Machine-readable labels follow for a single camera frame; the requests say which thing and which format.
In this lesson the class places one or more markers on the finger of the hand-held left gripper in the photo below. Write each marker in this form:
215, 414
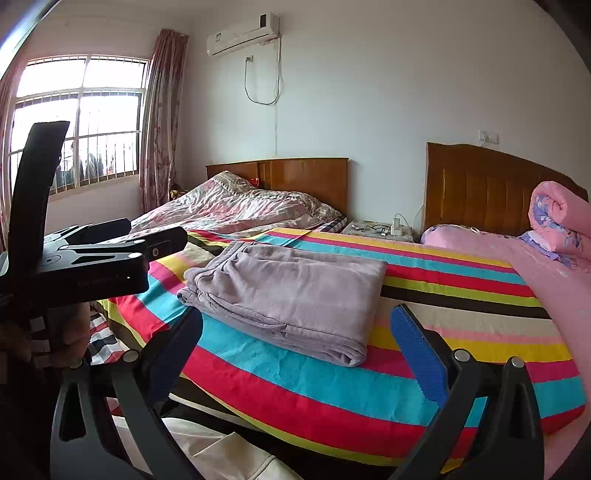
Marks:
161, 240
39, 184

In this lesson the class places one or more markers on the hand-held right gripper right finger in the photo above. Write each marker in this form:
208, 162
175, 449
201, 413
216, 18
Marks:
415, 346

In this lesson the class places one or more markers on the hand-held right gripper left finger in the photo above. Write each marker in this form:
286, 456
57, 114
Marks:
178, 337

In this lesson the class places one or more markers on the lilac pants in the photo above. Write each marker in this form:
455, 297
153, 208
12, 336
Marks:
295, 295

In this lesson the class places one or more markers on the person's left hand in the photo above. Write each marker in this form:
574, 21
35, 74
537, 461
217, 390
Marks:
76, 332

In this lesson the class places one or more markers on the reddish floral curtain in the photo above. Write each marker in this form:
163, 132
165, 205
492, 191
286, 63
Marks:
7, 161
161, 115

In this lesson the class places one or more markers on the pink patterned quilt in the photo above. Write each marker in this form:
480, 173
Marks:
240, 203

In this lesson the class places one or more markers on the barred window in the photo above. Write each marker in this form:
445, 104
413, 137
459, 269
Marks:
106, 115

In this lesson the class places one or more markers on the striped blanket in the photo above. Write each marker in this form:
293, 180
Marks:
277, 392

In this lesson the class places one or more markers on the person's cream clothing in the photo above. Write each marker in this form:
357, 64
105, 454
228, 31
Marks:
207, 452

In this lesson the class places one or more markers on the white power strip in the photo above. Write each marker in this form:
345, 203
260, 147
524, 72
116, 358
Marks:
395, 227

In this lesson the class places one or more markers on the nightstand with floral cloth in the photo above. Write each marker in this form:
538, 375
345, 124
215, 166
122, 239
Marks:
369, 233

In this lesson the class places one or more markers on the low wooden headboard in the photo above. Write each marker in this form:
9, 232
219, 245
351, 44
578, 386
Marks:
300, 175

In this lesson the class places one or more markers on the rolled pink floral quilt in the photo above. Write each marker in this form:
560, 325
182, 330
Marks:
563, 212

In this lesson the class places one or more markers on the white air conditioner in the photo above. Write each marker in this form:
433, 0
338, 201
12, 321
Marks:
242, 34

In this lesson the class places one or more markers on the white wall socket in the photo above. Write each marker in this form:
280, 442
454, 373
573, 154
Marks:
488, 135

